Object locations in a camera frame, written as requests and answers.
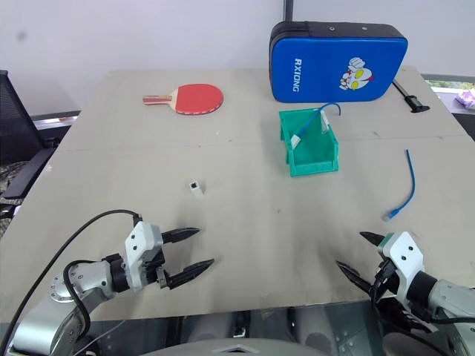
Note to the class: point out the purple crumpled item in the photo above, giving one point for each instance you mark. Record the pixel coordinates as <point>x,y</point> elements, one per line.
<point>467,98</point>

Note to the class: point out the blue RXIONG kick pad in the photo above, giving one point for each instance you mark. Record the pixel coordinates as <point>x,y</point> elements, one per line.
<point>326,63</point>

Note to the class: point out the red table tennis paddle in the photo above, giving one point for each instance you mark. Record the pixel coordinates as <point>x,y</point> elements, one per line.
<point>196,98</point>

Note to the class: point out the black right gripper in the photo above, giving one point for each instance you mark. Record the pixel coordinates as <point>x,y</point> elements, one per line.
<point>386,276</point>

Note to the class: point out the black office chair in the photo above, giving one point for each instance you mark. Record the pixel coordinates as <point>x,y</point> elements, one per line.
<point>18,130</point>

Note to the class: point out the black table clamp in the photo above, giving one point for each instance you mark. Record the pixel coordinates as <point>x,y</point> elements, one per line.
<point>412,102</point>

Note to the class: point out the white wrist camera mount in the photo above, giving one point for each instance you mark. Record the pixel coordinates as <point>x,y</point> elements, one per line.
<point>139,241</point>
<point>406,259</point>

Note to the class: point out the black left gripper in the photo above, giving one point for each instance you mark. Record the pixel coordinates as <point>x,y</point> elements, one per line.
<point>153,269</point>

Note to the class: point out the small white adapter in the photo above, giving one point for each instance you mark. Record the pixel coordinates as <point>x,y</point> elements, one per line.
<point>196,188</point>

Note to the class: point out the green plastic bin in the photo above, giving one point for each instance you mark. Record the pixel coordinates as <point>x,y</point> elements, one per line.
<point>311,155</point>

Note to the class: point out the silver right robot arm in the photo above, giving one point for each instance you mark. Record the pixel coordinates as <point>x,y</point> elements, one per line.
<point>451,308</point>

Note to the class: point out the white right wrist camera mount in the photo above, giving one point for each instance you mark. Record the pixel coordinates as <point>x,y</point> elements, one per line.
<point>406,259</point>

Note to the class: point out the black upright pole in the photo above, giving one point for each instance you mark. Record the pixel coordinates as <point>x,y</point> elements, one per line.
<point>288,10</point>

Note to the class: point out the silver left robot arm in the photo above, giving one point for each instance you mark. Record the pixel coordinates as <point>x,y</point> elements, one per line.
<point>70,285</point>

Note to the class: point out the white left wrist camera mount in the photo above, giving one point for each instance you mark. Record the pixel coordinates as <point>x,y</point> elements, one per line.
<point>139,241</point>

